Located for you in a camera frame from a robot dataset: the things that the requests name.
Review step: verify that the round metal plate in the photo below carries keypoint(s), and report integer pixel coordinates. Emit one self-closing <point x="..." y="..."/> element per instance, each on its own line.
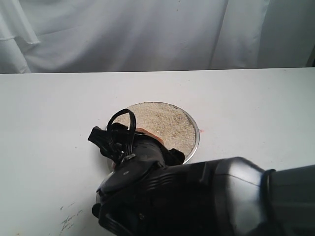
<point x="194" y="145"/>

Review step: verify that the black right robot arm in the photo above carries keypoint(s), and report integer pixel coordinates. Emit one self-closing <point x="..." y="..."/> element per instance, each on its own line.
<point x="152" y="192"/>

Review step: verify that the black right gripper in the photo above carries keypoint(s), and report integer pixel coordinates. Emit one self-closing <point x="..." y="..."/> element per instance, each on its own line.
<point x="103" y="140"/>

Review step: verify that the rice heap on plate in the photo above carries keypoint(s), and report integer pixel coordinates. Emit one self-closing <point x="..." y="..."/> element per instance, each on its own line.
<point x="169" y="125"/>

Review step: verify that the white backdrop cloth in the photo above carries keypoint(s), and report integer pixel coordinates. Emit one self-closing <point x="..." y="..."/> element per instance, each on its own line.
<point x="50" y="36"/>

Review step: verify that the brown wooden cup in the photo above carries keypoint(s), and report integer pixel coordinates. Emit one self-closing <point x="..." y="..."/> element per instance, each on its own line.
<point x="139" y="145"/>

